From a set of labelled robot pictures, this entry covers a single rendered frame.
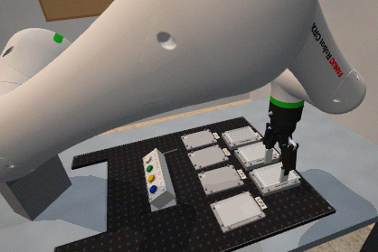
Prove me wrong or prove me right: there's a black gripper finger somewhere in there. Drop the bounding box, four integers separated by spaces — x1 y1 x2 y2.
262 122 277 163
277 135 298 183

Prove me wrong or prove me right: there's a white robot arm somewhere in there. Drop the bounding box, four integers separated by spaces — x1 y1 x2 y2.
0 0 366 182

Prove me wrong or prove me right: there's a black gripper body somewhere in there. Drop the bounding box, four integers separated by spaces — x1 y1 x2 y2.
269 119 297 145

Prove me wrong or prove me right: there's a white button panel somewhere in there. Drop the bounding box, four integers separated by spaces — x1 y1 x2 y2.
143 149 177 212

